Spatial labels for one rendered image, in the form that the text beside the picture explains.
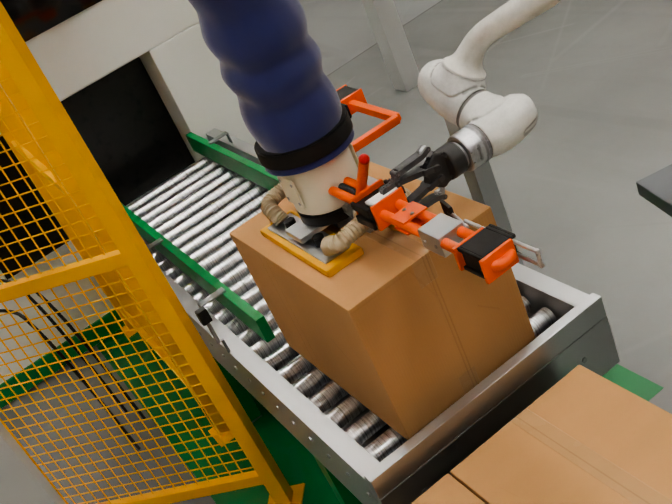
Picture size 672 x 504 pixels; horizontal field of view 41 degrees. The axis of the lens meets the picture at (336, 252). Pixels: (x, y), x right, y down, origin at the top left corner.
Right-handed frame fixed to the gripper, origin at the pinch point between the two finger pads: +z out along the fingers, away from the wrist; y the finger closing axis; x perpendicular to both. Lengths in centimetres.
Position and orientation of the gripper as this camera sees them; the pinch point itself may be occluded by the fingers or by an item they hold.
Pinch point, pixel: (384, 205)
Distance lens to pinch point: 187.0
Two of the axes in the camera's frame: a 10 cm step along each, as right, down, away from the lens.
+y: 3.6, 7.9, 5.0
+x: -5.0, -2.9, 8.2
